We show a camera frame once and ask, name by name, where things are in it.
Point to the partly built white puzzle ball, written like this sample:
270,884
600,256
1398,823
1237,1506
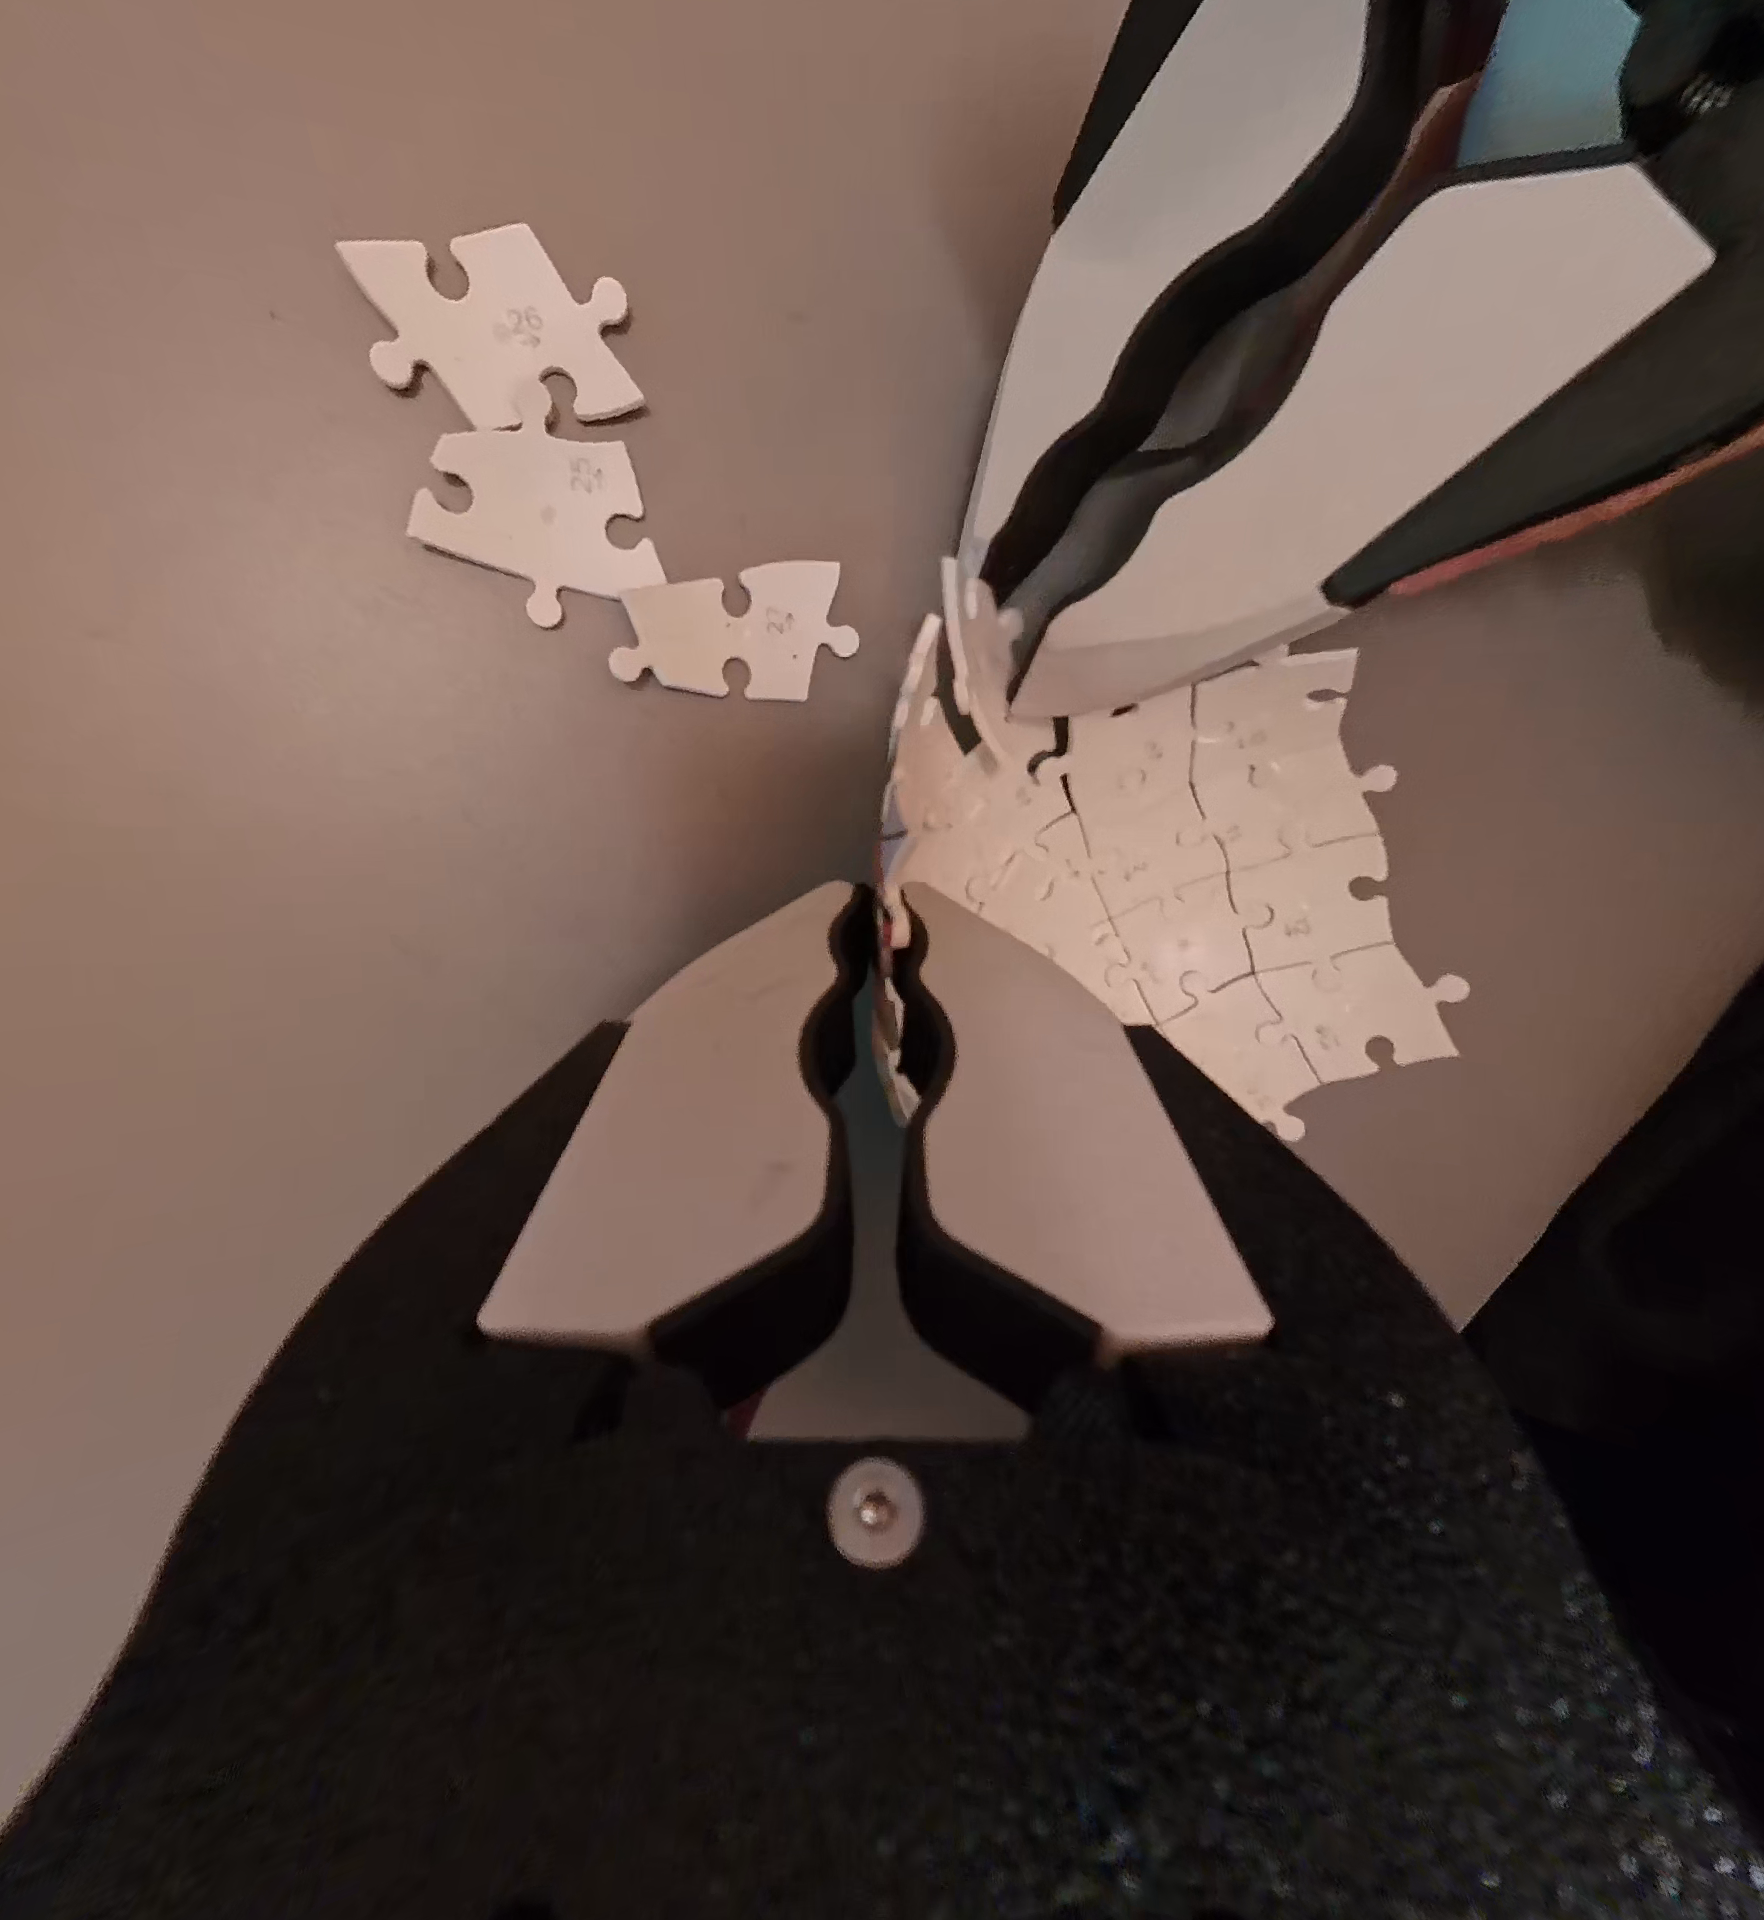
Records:
1242,868

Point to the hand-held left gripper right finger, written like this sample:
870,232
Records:
1085,1185

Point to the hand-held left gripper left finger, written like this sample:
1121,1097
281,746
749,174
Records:
685,1169

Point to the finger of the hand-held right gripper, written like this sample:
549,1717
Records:
1419,404
1211,148

